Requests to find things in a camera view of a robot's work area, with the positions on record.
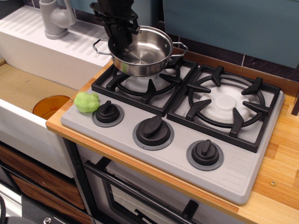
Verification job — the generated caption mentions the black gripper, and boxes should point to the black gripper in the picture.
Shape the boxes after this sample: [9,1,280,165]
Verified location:
[90,0,140,52]

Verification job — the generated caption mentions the stainless steel pot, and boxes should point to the stainless steel pot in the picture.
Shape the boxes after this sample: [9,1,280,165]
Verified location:
[93,26,189,77]

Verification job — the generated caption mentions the green toy cauliflower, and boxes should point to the green toy cauliflower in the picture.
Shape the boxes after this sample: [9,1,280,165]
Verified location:
[74,92,100,112]

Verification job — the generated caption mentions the black left stove knob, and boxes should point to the black left stove knob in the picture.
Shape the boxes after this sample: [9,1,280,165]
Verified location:
[92,100,124,128]

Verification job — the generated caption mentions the black stove knob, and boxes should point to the black stove knob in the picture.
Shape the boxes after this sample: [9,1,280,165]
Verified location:
[186,140,224,171]
[92,100,124,128]
[133,116,174,151]

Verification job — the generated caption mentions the black middle stove knob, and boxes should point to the black middle stove knob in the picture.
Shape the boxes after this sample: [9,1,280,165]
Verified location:
[133,116,174,151]

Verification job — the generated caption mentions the grey toy stove top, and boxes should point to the grey toy stove top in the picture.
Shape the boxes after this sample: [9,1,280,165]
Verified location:
[60,43,285,206]

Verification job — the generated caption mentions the black right stove knob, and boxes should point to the black right stove knob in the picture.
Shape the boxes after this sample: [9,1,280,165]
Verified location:
[186,140,224,171]

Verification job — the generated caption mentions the grey toy faucet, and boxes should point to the grey toy faucet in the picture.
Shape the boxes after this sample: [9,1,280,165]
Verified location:
[39,0,76,40]

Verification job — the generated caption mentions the black left burner grate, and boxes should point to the black left burner grate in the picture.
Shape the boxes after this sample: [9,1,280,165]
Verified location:
[92,57,199,117]

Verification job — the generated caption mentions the black burner grate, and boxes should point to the black burner grate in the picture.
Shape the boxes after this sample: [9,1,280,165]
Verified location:
[92,57,199,117]
[167,65,284,153]

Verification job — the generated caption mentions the white toy sink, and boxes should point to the white toy sink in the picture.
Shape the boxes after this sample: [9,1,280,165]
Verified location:
[0,6,111,178]

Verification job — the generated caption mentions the orange sink drain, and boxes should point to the orange sink drain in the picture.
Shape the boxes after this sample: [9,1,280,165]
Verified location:
[32,95,70,120]

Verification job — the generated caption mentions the black right burner grate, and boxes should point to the black right burner grate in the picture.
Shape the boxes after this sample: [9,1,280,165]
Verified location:
[167,65,284,153]

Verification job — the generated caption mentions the wooden drawer fronts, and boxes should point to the wooden drawer fronts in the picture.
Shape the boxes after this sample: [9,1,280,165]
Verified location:
[0,143,92,224]

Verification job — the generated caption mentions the black oven door handle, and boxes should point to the black oven door handle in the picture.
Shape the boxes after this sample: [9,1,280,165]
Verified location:
[84,157,199,224]

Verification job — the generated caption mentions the black braided cable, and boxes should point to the black braided cable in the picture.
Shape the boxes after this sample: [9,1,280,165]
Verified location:
[0,196,7,224]

